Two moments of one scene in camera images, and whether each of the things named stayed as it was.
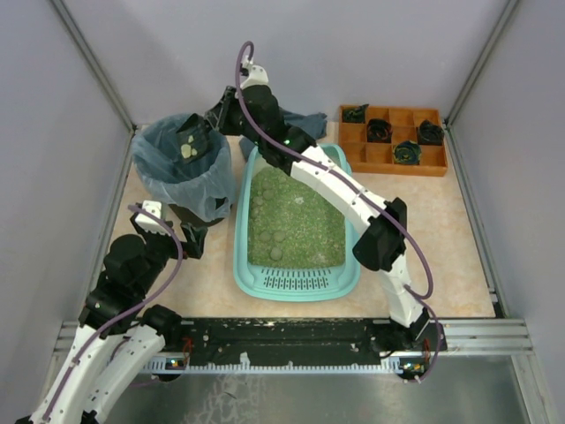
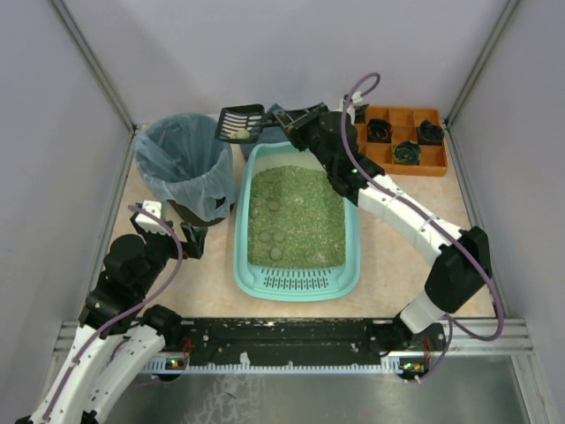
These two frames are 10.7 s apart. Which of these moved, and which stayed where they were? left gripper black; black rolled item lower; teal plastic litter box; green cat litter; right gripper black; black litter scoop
Moved: right gripper black; black litter scoop
Stayed: green cat litter; teal plastic litter box; left gripper black; black rolled item lower
